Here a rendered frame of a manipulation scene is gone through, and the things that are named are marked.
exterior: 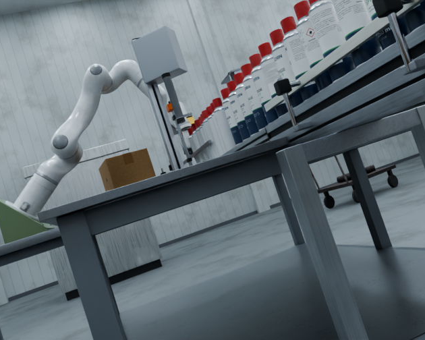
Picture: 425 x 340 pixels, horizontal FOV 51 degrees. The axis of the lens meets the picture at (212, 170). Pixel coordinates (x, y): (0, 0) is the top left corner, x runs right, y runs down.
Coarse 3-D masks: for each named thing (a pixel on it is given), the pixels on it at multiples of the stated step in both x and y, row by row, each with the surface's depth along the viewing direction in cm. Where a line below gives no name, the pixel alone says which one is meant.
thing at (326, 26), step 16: (320, 0) 89; (320, 16) 88; (336, 16) 88; (320, 32) 88; (336, 32) 87; (320, 48) 90; (336, 48) 87; (336, 64) 87; (352, 64) 87; (336, 80) 88
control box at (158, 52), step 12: (144, 36) 186; (156, 36) 184; (168, 36) 182; (144, 48) 186; (156, 48) 184; (168, 48) 182; (144, 60) 186; (156, 60) 184; (168, 60) 183; (180, 60) 185; (144, 72) 186; (156, 72) 185; (180, 72) 187
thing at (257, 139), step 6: (258, 132) 124; (264, 132) 120; (252, 138) 129; (258, 138) 126; (264, 138) 121; (270, 138) 119; (240, 144) 139; (246, 144) 136; (252, 144) 130; (258, 144) 128; (234, 150) 146
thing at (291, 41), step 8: (288, 24) 102; (288, 32) 102; (296, 32) 101; (288, 40) 102; (296, 40) 101; (288, 48) 102; (296, 48) 101; (288, 56) 103; (296, 56) 101; (304, 56) 101; (296, 64) 101; (304, 64) 101; (296, 72) 102; (304, 72) 101; (312, 80) 100; (304, 88) 101; (312, 88) 100; (304, 96) 102
